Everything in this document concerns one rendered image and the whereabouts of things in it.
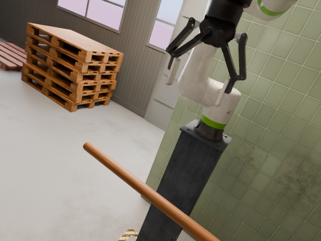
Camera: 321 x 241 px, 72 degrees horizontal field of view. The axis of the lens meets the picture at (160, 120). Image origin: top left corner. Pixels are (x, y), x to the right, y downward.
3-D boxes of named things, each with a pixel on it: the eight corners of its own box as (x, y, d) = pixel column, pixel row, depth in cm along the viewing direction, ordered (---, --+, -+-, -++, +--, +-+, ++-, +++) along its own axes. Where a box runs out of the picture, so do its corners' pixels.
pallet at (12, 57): (54, 72, 466) (55, 66, 461) (5, 73, 383) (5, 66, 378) (13, 49, 515) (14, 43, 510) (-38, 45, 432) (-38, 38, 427)
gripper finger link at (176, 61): (176, 58, 54) (174, 57, 54) (167, 85, 56) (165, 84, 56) (181, 59, 56) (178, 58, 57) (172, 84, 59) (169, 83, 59)
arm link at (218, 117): (196, 111, 114) (211, 76, 107) (225, 123, 113) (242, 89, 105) (193, 119, 103) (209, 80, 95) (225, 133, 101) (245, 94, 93)
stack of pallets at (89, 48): (112, 105, 411) (126, 54, 374) (72, 114, 333) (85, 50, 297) (64, 77, 456) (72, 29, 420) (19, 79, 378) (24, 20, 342)
